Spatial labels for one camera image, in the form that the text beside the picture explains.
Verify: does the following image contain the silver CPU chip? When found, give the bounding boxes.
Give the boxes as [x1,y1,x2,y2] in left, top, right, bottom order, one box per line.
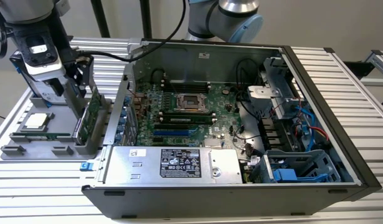
[25,113,53,129]

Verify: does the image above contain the aluminium slat side table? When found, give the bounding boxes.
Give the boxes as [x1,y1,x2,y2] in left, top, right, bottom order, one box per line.
[361,49,383,86]

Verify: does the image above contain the silver metal drive cage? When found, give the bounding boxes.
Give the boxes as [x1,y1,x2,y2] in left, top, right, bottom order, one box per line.
[246,57,306,119]

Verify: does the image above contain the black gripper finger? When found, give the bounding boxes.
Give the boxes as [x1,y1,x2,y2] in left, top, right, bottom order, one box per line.
[76,55,94,98]
[66,59,82,98]

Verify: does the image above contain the silver finned chipset heatsink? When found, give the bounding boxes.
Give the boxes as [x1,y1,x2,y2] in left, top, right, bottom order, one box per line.
[205,138,225,148]

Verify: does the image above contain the black-labelled RAM stick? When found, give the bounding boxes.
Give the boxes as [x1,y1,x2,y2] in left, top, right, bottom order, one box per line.
[164,115,212,123]

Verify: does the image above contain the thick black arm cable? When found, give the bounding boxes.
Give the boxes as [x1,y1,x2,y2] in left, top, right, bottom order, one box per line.
[76,0,193,63]

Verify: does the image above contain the black power cable loop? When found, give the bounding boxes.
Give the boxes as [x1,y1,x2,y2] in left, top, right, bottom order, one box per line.
[236,58,262,101]

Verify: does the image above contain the silver power supply unit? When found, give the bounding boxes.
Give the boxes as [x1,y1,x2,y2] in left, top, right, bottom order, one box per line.
[104,146,245,185]

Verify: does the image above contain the black stand pole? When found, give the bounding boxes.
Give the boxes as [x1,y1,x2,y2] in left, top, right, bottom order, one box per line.
[92,0,112,38]
[141,0,154,39]

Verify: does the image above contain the black expansion slot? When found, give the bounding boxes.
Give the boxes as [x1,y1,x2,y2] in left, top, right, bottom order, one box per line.
[154,123,198,130]

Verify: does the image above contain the Nvidia Quadro graphics card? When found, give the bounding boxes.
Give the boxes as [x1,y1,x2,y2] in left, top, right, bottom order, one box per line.
[73,86,105,145]

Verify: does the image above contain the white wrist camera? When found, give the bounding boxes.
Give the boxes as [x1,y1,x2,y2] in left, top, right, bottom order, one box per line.
[10,28,68,82]

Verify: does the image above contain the blue disk bay latch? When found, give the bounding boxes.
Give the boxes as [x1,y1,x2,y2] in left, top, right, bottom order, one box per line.
[272,168,300,184]

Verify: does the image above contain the black cable with blue plug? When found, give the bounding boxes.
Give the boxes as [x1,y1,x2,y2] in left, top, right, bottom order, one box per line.
[0,22,10,59]

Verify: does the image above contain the open black PC case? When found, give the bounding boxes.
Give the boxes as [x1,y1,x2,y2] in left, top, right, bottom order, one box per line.
[82,38,383,220]

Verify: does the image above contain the green motherboard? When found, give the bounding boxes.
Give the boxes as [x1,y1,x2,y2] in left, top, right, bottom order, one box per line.
[134,79,245,150]

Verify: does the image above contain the red wire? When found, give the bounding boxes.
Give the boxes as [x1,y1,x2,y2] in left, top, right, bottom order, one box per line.
[309,126,332,140]

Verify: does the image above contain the green RAM stick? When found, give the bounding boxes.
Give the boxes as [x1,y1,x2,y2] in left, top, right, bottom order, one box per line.
[11,132,72,138]

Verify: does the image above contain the blue wire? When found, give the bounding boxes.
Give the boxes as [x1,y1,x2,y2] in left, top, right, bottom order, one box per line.
[296,106,318,150]

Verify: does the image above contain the grey plastic parts rack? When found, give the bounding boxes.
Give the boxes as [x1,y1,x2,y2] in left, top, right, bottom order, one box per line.
[0,79,113,161]

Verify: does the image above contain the CPU socket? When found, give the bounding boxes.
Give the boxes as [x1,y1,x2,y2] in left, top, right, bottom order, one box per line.
[174,92,208,112]

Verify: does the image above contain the hard disk in blue carrier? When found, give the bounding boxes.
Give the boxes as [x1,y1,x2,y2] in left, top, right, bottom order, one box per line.
[10,52,70,108]

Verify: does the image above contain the blue expansion slot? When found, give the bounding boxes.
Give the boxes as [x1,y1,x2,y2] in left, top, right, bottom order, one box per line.
[153,129,193,137]

